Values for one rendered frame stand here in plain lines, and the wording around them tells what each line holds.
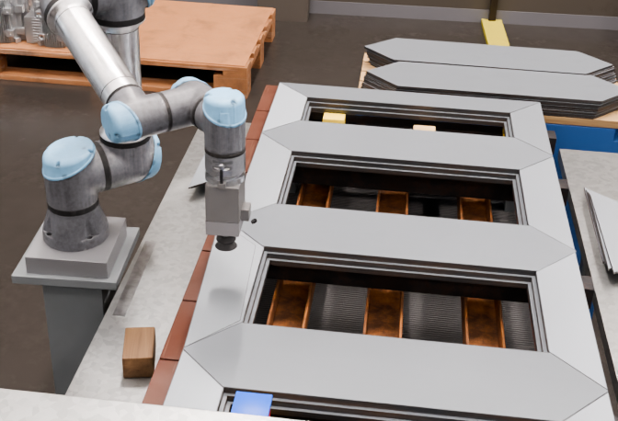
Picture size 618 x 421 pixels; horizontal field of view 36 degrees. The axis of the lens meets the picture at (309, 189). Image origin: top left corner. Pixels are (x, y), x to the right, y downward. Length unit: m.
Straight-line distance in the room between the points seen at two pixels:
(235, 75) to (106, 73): 2.94
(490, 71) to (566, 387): 1.44
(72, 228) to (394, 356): 0.85
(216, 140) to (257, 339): 0.37
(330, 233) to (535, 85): 1.06
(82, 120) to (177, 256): 2.36
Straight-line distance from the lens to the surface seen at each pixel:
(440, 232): 2.11
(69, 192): 2.20
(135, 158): 2.22
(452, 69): 2.96
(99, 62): 1.84
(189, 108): 1.78
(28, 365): 3.12
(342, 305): 2.37
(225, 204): 1.78
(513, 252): 2.08
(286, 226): 2.09
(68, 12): 1.95
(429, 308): 2.39
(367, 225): 2.10
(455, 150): 2.46
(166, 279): 2.22
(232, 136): 1.72
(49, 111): 4.72
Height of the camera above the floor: 1.94
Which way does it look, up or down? 29 degrees down
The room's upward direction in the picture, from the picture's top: 2 degrees clockwise
